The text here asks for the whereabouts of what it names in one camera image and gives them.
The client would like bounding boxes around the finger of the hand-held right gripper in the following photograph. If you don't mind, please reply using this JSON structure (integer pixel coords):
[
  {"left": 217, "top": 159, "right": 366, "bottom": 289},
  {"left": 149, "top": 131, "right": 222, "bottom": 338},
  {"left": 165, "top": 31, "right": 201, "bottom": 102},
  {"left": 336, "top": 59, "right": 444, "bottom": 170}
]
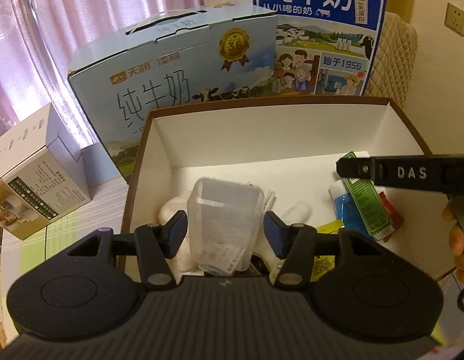
[{"left": 336, "top": 155, "right": 375, "bottom": 179}]

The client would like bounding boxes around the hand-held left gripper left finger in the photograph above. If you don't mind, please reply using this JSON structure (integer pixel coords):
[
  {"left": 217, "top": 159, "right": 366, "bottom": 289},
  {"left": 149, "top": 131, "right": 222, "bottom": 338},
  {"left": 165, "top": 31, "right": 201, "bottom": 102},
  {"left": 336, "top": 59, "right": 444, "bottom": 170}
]
[{"left": 65, "top": 210, "right": 189, "bottom": 291}]

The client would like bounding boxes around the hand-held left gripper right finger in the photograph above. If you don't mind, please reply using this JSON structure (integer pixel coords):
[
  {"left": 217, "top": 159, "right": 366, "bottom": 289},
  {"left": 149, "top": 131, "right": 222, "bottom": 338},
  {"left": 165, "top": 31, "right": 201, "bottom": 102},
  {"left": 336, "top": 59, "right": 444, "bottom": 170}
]
[{"left": 262, "top": 210, "right": 386, "bottom": 291}]

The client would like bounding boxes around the white sock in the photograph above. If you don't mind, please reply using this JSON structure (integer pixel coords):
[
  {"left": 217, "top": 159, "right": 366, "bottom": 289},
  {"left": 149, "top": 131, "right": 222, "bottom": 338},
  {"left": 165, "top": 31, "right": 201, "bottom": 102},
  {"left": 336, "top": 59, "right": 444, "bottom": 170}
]
[{"left": 158, "top": 191, "right": 197, "bottom": 272}]

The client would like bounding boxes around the blue and white tube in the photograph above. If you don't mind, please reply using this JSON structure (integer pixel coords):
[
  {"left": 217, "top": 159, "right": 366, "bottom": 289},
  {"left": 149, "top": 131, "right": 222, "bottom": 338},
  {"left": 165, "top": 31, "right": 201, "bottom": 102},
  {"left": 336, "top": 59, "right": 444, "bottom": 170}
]
[{"left": 328, "top": 180, "right": 358, "bottom": 229}]

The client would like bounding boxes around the green medicine box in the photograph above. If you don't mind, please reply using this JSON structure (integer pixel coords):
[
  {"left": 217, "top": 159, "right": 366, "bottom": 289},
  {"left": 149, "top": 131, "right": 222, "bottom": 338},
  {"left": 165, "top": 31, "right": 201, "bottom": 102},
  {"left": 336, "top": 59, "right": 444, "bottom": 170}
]
[{"left": 340, "top": 151, "right": 395, "bottom": 241}]

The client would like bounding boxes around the clear plastic container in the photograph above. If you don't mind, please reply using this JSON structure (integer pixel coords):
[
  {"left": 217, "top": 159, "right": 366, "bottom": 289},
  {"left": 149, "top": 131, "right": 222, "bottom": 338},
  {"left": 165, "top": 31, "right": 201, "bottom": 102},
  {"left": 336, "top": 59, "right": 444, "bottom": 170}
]
[{"left": 187, "top": 178, "right": 265, "bottom": 275}]

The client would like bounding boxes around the red snack packet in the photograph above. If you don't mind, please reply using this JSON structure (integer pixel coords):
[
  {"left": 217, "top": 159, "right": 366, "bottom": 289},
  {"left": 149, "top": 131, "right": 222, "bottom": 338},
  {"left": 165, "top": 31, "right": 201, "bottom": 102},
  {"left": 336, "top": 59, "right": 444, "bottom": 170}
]
[{"left": 378, "top": 191, "right": 405, "bottom": 239}]

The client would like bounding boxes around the yellow snack packet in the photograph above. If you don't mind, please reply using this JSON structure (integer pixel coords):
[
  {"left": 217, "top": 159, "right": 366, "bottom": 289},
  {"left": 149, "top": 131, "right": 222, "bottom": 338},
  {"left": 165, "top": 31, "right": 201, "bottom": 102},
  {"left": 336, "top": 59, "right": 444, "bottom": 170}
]
[{"left": 312, "top": 220, "right": 345, "bottom": 284}]

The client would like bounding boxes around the brown cardboard box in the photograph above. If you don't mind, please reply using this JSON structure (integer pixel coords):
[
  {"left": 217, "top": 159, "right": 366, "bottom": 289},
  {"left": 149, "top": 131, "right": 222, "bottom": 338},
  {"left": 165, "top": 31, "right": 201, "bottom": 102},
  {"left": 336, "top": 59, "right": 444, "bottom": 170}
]
[{"left": 119, "top": 96, "right": 457, "bottom": 282}]

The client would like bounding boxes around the person's right hand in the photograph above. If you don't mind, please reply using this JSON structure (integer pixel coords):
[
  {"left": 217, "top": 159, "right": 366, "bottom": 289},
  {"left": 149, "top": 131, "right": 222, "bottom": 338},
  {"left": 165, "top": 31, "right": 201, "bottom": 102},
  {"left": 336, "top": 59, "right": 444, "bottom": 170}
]
[{"left": 442, "top": 197, "right": 464, "bottom": 286}]

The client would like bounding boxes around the checked tablecloth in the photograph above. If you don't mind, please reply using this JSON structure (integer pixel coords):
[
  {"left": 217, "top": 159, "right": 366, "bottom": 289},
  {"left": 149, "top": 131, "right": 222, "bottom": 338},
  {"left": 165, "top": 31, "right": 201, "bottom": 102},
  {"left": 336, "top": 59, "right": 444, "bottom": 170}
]
[{"left": 1, "top": 144, "right": 464, "bottom": 346}]

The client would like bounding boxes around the beige quilted chair cover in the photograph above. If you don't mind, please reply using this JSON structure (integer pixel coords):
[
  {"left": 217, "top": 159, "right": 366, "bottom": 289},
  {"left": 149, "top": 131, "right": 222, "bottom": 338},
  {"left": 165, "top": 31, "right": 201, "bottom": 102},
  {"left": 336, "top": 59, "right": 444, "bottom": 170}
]
[{"left": 365, "top": 11, "right": 419, "bottom": 109}]

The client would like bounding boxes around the dark blue milk carton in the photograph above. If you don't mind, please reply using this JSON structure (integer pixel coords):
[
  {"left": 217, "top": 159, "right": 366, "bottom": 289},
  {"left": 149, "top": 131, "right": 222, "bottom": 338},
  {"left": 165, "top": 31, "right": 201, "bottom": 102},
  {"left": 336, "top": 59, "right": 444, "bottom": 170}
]
[{"left": 250, "top": 0, "right": 389, "bottom": 96}]

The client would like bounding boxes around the white and beige product box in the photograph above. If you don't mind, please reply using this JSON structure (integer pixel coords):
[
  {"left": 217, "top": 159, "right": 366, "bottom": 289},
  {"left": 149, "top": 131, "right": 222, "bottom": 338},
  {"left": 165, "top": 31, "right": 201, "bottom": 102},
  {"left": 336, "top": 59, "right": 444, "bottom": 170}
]
[{"left": 0, "top": 102, "right": 92, "bottom": 241}]

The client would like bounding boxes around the light blue milk carton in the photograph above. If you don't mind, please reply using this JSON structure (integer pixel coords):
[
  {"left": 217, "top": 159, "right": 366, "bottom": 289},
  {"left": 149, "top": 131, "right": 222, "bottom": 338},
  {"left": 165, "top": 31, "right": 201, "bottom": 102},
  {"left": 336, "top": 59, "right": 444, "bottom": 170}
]
[{"left": 67, "top": 2, "right": 278, "bottom": 186}]

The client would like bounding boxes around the pink curtain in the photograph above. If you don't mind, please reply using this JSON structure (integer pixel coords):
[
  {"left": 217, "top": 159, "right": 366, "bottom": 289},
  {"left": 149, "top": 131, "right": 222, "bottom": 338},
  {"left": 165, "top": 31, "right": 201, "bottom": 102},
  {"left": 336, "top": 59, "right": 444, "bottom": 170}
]
[{"left": 0, "top": 0, "right": 255, "bottom": 147}]

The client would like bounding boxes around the black cable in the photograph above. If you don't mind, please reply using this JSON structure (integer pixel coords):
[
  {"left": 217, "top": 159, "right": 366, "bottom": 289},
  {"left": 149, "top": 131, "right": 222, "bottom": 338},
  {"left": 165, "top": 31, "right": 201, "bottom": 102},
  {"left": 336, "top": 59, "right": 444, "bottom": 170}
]
[{"left": 456, "top": 266, "right": 464, "bottom": 325}]

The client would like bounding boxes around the gold wall socket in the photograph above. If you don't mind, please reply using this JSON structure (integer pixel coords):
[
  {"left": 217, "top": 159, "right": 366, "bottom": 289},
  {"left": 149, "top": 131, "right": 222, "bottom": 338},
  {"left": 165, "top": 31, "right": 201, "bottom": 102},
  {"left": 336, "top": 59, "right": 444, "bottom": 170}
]
[{"left": 444, "top": 2, "right": 464, "bottom": 38}]

